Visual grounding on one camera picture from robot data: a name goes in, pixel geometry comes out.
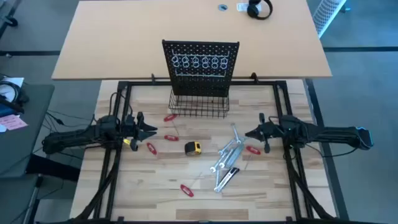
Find white paper card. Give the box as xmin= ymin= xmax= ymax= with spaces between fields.
xmin=236 ymin=2 xmax=264 ymax=13

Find black wire basket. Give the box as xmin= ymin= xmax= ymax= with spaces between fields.
xmin=168 ymin=89 xmax=230 ymax=119

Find yellow black tape measure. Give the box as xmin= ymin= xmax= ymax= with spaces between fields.
xmin=184 ymin=141 xmax=202 ymax=156

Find black metal pegboard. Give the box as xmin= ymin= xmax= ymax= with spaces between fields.
xmin=162 ymin=39 xmax=240 ymax=97

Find black aluminium table frame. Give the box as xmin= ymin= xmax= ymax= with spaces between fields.
xmin=37 ymin=73 xmax=352 ymax=224

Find white paper sheet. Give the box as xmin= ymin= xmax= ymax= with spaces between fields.
xmin=0 ymin=77 xmax=25 ymax=103

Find black headphones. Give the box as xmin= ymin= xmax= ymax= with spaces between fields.
xmin=247 ymin=0 xmax=274 ymax=21

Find black coiled cable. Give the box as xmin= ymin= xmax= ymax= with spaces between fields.
xmin=0 ymin=81 xmax=30 ymax=114

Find black silver utility knife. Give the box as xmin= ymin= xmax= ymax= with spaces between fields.
xmin=222 ymin=167 xmax=241 ymax=186

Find light wood desk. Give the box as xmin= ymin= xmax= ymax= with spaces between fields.
xmin=51 ymin=0 xmax=333 ymax=81

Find white perforated panel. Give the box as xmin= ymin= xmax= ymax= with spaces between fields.
xmin=312 ymin=0 xmax=348 ymax=39

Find blue notebook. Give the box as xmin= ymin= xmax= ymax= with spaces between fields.
xmin=0 ymin=102 xmax=19 ymax=118

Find black chair caster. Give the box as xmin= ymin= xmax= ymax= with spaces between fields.
xmin=0 ymin=14 xmax=19 ymax=27

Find black floor cable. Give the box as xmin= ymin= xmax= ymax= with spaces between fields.
xmin=45 ymin=108 xmax=97 ymax=131

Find pink sticky note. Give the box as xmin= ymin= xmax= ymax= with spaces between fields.
xmin=0 ymin=114 xmax=29 ymax=131

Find gray side table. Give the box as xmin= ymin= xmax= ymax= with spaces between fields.
xmin=0 ymin=83 xmax=55 ymax=178

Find white wire screwdriver ring rack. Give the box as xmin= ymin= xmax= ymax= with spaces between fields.
xmin=170 ymin=49 xmax=229 ymax=70

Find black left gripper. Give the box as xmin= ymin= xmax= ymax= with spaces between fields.
xmin=117 ymin=111 xmax=159 ymax=152

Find white wire wrench rack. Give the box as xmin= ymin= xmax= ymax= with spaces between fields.
xmin=174 ymin=70 xmax=226 ymax=78

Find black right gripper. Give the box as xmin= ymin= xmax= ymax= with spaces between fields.
xmin=244 ymin=112 xmax=285 ymax=154

